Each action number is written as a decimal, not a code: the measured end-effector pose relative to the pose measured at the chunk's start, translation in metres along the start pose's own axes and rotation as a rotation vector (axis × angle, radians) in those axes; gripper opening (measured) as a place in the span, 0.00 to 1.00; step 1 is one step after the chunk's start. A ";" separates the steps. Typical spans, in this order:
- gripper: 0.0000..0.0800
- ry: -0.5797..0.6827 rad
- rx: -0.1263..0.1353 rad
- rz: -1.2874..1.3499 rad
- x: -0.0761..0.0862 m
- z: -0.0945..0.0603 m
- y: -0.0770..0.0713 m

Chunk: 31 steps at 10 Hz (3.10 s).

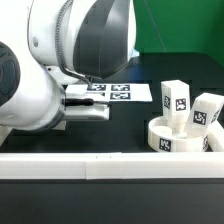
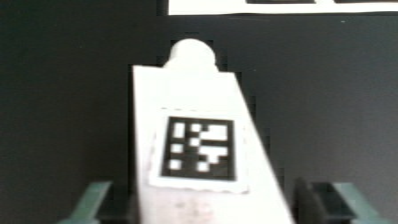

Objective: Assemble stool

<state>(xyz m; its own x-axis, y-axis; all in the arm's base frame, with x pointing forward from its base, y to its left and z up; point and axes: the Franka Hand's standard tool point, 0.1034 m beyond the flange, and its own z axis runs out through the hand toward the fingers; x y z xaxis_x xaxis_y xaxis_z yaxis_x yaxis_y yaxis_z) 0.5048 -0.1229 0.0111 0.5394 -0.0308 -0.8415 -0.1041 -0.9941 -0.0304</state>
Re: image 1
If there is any white round stool seat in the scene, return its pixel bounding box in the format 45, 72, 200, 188
148, 116, 209, 152

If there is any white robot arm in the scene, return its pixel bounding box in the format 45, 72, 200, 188
0, 0, 136, 131

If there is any white sheet with tags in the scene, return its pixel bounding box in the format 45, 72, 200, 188
66, 83, 152, 102

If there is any white front fence bar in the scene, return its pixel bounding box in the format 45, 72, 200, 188
0, 152, 224, 180

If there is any white left fence bar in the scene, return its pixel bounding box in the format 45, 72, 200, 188
0, 126, 12, 146

